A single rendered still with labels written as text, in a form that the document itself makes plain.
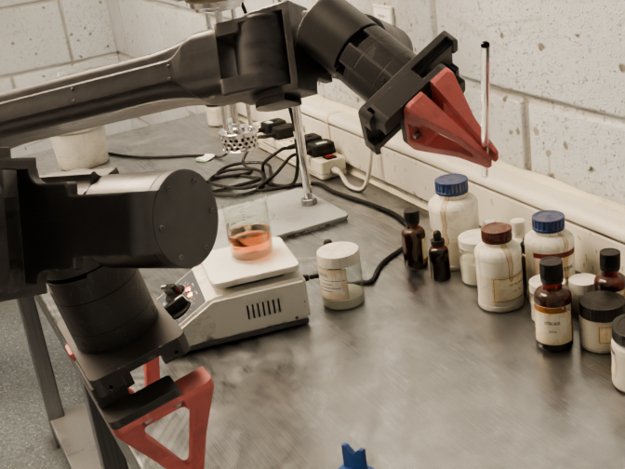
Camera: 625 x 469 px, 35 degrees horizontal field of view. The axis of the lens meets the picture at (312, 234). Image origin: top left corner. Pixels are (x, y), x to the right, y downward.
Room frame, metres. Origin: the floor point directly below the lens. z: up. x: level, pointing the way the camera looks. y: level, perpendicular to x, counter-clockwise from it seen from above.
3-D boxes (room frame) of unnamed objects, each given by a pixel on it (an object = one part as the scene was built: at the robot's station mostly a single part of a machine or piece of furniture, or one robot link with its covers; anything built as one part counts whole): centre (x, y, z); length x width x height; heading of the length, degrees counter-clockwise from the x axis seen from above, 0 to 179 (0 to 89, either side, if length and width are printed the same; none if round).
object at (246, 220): (1.24, 0.08, 0.88); 0.07 x 0.06 x 0.08; 118
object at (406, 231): (1.33, -0.15, 0.79); 0.04 x 0.04 x 0.09
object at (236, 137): (1.60, 0.10, 1.02); 0.07 x 0.07 x 0.25
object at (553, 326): (1.04, -0.27, 0.80); 0.04 x 0.04 x 0.11
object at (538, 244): (1.17, -0.30, 0.81); 0.06 x 0.06 x 0.11
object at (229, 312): (1.23, 0.12, 0.79); 0.22 x 0.13 x 0.08; 103
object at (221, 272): (1.23, 0.09, 0.83); 0.12 x 0.12 x 0.01; 13
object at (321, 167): (1.98, 0.02, 0.77); 0.40 x 0.06 x 0.04; 23
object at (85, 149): (2.15, 0.49, 0.86); 0.14 x 0.14 x 0.21
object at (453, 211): (1.32, -0.21, 0.81); 0.07 x 0.07 x 0.13
